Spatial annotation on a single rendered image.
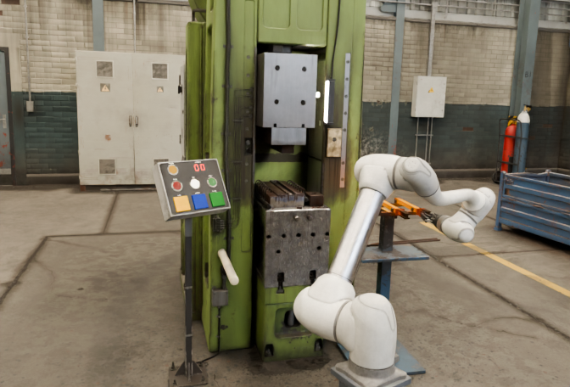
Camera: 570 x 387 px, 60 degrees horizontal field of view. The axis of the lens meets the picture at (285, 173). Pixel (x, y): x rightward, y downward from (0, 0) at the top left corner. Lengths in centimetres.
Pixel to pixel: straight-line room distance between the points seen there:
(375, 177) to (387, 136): 761
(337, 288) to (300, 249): 103
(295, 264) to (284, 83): 101
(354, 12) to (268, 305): 176
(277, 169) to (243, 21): 99
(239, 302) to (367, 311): 148
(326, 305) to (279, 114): 125
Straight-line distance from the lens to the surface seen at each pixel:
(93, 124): 798
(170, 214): 242
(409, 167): 192
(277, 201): 279
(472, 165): 1062
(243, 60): 283
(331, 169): 300
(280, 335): 304
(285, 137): 274
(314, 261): 289
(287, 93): 274
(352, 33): 303
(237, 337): 318
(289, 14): 292
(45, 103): 871
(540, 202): 608
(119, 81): 792
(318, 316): 182
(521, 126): 955
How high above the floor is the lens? 155
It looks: 9 degrees down
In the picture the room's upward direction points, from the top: 2 degrees clockwise
